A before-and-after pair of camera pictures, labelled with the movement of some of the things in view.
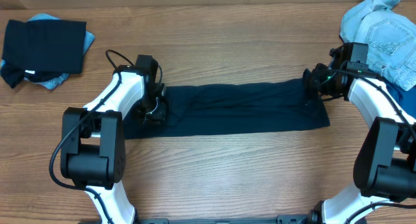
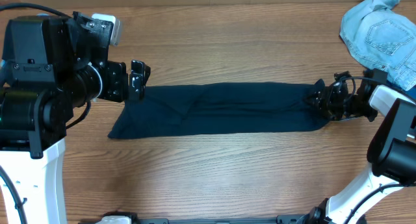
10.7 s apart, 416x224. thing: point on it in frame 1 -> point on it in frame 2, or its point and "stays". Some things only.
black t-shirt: x=230 y=110 stays
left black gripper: x=155 y=110 -> x=116 y=81
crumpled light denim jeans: x=390 y=36 stays
